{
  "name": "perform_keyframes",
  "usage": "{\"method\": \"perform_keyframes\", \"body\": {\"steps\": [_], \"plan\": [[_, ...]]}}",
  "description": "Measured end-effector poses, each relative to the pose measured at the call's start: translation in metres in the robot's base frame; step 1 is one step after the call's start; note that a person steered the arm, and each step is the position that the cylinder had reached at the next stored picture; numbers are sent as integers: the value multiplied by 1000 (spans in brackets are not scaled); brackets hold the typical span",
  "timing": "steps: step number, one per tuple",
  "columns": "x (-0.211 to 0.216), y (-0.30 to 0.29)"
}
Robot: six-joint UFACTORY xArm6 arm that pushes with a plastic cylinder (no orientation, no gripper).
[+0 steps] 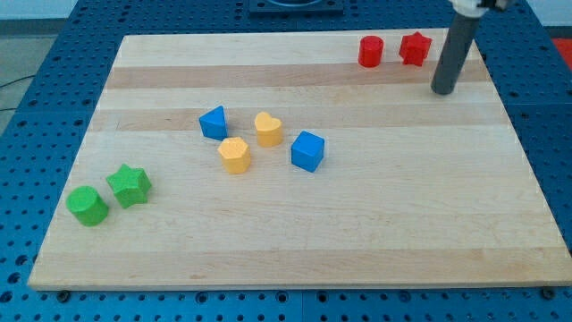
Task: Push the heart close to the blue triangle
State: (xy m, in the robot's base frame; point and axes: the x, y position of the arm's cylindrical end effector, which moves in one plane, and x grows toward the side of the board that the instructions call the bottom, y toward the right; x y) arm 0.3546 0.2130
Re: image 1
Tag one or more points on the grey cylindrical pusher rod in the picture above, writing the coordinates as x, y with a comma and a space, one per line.
454, 53

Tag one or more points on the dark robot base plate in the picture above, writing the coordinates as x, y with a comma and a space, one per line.
296, 7

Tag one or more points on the green star block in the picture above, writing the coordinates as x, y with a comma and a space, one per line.
129, 185

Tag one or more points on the light wooden board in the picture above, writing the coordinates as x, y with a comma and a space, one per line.
415, 190

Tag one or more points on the red star block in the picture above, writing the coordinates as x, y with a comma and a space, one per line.
414, 48

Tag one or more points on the yellow heart block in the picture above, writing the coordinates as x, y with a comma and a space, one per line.
269, 130

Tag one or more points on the red cylinder block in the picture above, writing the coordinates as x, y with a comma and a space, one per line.
370, 51

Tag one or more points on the green cylinder block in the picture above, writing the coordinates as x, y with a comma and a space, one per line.
87, 206

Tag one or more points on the yellow hexagon block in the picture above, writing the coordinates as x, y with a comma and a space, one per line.
235, 155

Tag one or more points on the blue triangle block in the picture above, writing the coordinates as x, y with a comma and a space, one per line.
213, 124

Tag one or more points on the blue cube block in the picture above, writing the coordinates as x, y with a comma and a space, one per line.
307, 151

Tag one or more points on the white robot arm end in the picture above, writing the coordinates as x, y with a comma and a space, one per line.
477, 8

